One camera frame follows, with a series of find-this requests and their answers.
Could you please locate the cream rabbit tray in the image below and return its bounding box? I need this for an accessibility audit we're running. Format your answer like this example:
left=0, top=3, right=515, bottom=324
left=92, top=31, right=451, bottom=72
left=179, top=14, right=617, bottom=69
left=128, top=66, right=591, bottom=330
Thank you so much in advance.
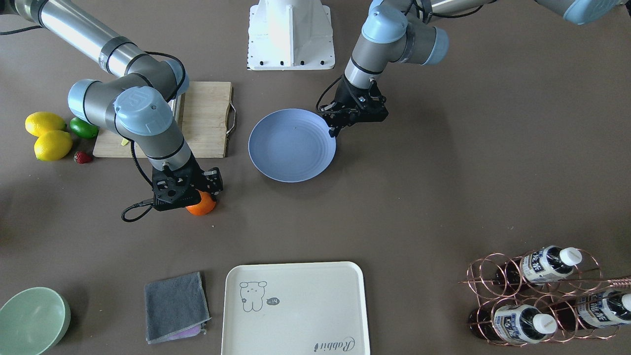
left=221, top=261, right=371, bottom=355

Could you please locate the yellow lemon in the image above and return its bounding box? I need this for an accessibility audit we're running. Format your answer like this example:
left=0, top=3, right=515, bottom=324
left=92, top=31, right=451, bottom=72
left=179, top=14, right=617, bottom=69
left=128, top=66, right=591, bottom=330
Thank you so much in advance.
left=34, top=130, right=73, bottom=161
left=25, top=111, right=66, bottom=137

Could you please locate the tea bottle one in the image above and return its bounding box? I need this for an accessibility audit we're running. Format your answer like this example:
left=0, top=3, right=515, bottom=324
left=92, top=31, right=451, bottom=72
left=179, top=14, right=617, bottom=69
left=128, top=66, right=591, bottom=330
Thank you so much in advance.
left=467, top=300, right=558, bottom=346

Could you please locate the red strawberry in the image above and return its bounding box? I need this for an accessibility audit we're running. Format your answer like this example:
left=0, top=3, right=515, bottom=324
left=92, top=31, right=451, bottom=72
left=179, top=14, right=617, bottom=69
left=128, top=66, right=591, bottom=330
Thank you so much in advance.
left=73, top=151, right=93, bottom=164

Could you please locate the blue plate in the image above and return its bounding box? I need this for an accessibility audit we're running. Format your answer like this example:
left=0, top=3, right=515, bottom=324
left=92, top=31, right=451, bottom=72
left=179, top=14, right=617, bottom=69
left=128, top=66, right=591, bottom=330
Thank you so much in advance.
left=248, top=108, right=337, bottom=183

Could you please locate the copper wire bottle rack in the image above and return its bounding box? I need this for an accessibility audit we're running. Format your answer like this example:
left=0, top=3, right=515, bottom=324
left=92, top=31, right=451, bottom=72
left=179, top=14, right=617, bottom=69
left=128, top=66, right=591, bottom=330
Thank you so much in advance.
left=465, top=250, right=630, bottom=347

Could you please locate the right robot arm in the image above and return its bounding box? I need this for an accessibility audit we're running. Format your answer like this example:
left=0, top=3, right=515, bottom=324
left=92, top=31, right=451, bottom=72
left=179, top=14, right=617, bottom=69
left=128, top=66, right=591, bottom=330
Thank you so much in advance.
left=1, top=0, right=223, bottom=211

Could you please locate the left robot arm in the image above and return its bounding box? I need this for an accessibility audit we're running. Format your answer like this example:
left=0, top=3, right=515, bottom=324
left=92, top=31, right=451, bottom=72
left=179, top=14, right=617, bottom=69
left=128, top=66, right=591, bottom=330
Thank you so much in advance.
left=315, top=0, right=630, bottom=140

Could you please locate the yellow lemon upper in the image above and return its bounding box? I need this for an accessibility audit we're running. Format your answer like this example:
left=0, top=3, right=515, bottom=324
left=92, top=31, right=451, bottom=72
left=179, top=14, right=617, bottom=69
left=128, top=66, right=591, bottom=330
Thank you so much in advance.
left=25, top=111, right=66, bottom=137

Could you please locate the tea bottle three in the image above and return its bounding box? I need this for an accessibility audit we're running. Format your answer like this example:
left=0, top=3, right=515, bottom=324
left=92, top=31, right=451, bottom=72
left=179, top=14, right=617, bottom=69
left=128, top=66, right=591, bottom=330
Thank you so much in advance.
left=552, top=290, right=631, bottom=331

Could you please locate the grey folded cloth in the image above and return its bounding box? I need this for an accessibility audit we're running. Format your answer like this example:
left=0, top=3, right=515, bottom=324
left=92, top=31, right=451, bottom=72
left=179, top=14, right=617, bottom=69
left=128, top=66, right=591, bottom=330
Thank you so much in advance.
left=144, top=271, right=211, bottom=345

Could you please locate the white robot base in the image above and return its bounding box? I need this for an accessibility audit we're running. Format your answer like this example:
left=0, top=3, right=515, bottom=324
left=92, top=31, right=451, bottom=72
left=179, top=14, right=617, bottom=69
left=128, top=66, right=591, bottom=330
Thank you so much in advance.
left=246, top=0, right=336, bottom=71

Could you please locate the green bowl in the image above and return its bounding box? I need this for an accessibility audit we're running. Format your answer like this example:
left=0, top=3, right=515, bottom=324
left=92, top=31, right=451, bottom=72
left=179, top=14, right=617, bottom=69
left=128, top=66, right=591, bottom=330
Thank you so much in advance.
left=0, top=287, right=71, bottom=355

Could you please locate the yellow lemon lower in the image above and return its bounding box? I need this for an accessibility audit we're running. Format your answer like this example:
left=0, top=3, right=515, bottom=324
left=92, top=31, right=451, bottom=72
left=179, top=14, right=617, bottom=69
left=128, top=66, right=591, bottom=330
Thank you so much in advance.
left=34, top=130, right=73, bottom=161

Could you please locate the green lime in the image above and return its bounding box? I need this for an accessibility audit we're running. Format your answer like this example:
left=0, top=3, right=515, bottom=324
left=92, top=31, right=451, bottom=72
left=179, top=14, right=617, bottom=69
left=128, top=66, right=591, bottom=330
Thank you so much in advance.
left=69, top=117, right=100, bottom=139

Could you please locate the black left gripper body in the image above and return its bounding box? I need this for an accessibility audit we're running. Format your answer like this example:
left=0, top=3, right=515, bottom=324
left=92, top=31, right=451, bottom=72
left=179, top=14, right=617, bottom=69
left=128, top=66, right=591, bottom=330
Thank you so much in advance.
left=319, top=75, right=388, bottom=130

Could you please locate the tea bottle two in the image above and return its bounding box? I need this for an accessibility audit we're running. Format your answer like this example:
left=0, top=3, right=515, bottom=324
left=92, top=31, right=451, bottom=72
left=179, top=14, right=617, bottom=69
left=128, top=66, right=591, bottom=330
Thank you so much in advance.
left=492, top=245, right=582, bottom=290

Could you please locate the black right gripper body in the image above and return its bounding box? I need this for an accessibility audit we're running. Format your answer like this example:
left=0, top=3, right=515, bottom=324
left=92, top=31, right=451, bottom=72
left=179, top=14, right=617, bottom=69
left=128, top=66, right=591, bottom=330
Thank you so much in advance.
left=151, top=159, right=223, bottom=211

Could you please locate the wooden cutting board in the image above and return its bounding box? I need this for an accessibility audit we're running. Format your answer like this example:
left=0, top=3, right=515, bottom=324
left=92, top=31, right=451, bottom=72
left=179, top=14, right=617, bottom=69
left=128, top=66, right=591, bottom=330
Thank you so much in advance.
left=93, top=81, right=233, bottom=159

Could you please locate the orange mandarin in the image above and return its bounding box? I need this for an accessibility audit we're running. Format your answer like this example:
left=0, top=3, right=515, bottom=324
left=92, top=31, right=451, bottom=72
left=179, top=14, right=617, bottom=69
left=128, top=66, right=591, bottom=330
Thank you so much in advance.
left=185, top=191, right=216, bottom=216

